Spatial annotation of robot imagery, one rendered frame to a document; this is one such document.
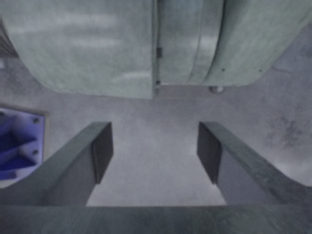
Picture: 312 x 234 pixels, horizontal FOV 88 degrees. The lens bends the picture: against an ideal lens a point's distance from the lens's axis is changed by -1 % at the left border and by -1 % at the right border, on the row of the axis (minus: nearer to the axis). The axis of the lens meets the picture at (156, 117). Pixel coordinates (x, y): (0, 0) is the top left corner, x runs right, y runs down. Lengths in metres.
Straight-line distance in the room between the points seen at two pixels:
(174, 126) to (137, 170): 0.57
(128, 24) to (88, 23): 0.05
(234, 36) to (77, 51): 0.23
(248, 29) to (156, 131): 1.30
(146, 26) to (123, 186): 1.67
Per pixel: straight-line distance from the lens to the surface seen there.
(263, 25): 0.30
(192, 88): 1.12
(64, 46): 0.30
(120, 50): 0.27
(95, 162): 0.18
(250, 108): 1.68
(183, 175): 1.74
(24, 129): 1.84
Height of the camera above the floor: 1.41
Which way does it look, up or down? 75 degrees down
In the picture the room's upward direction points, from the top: 176 degrees clockwise
